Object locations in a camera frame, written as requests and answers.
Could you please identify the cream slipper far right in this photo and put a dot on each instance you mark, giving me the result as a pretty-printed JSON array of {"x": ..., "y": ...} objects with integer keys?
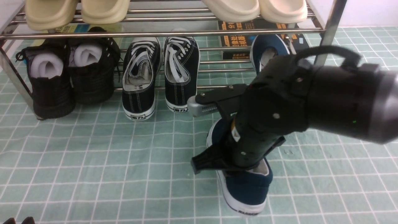
[{"x": 283, "y": 11}]

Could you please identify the navy slip-on shoe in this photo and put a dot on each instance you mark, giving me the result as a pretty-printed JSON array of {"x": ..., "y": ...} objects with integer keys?
[
  {"x": 244, "y": 191},
  {"x": 264, "y": 48}
]

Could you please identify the black mesh sneaker right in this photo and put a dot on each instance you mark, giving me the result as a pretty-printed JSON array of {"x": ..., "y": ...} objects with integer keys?
[{"x": 92, "y": 63}]

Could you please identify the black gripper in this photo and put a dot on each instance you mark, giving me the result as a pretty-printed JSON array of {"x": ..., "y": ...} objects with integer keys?
[{"x": 272, "y": 106}]

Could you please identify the tan slipper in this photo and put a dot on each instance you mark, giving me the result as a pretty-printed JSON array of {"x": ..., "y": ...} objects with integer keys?
[
  {"x": 100, "y": 12},
  {"x": 49, "y": 14}
]

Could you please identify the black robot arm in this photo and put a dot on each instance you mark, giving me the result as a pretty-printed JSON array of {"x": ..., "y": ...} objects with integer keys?
[{"x": 321, "y": 87}]

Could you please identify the cream slipper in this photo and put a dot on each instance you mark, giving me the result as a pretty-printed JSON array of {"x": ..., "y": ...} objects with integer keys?
[
  {"x": 233, "y": 10},
  {"x": 283, "y": 11}
]

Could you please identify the black canvas sneaker left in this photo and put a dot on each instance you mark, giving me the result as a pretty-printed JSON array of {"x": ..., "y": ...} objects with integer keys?
[{"x": 141, "y": 65}]

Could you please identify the black canvas sneaker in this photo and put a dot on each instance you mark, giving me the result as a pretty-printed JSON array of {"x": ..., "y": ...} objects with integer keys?
[
  {"x": 141, "y": 65},
  {"x": 181, "y": 66}
]

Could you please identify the silver metal shoe rack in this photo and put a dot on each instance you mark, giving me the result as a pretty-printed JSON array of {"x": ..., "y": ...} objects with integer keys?
[{"x": 327, "y": 33}]

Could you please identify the black canvas sneaker right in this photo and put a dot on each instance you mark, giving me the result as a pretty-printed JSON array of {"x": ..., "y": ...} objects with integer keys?
[{"x": 181, "y": 66}]

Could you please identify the black book orange text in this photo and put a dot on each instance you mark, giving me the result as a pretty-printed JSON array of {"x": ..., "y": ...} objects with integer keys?
[{"x": 297, "y": 40}]

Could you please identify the green checkered floor cloth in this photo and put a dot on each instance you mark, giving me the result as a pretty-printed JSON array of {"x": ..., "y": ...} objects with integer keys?
[{"x": 95, "y": 166}]

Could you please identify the green yellow book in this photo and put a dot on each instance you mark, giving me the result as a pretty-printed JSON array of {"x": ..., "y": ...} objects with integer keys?
[{"x": 83, "y": 28}]

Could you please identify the black mesh sneaker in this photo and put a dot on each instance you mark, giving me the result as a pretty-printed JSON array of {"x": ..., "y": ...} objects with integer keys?
[
  {"x": 46, "y": 66},
  {"x": 92, "y": 63}
]

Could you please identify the black mesh sneaker left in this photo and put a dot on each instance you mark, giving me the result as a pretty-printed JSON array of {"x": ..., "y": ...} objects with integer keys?
[{"x": 46, "y": 66}]

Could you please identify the tan slipper far left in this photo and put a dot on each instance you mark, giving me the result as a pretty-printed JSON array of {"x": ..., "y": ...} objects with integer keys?
[{"x": 49, "y": 14}]

